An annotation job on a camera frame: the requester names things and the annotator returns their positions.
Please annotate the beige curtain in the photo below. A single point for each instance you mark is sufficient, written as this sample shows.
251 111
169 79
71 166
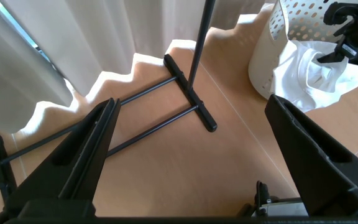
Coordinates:
89 40

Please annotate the black clothes rack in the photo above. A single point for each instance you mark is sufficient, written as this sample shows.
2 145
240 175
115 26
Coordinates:
197 102

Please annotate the white laundry basket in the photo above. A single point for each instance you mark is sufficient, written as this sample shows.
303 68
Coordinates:
261 68

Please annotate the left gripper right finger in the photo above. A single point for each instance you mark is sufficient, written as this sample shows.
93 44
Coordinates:
328 183

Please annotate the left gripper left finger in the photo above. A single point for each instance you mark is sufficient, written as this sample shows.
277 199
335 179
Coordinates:
73 174

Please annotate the white printed t-shirt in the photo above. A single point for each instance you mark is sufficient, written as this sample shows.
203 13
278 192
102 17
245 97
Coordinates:
297 81

